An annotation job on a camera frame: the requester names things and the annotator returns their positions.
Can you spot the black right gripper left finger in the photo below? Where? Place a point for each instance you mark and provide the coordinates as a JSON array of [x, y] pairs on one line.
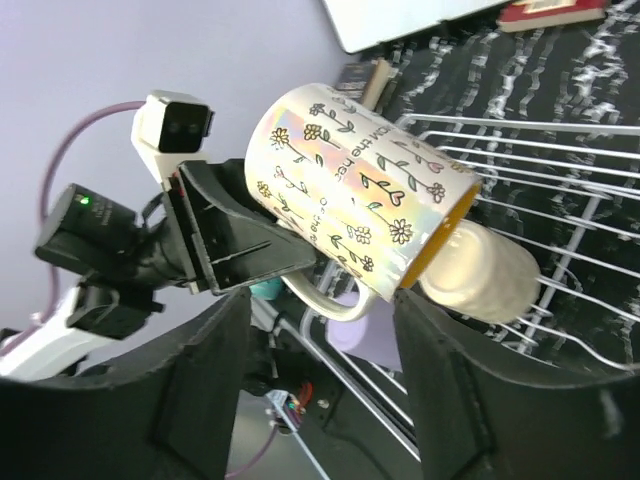
[[164, 410]]

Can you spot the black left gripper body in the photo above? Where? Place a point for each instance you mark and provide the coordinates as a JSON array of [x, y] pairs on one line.
[[100, 240]]

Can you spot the white whiteboard black frame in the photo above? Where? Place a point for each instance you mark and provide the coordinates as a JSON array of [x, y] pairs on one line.
[[361, 24]]

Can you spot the red paperback book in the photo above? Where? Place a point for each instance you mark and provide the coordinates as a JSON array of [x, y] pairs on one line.
[[529, 15]]

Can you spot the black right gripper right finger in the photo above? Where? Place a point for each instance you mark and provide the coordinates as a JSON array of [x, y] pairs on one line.
[[482, 411]]

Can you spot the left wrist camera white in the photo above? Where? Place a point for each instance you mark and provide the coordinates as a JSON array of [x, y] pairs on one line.
[[168, 130]]

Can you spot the Tale of Two Cities book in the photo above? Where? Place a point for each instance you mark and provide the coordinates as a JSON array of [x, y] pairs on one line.
[[365, 81]]

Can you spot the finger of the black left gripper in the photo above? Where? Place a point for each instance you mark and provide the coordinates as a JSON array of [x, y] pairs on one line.
[[233, 241]]

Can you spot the white wire dish rack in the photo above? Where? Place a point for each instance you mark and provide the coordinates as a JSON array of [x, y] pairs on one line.
[[356, 419]]

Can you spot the floral white mug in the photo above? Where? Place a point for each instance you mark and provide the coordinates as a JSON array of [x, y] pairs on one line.
[[358, 189]]

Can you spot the black marble pattern mat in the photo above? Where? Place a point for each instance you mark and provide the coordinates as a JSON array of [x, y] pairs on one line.
[[550, 80]]

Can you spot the cream ribbed cup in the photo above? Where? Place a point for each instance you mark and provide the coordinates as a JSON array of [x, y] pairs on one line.
[[482, 274]]

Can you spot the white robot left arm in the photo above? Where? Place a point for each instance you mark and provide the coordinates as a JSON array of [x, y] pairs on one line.
[[86, 318]]

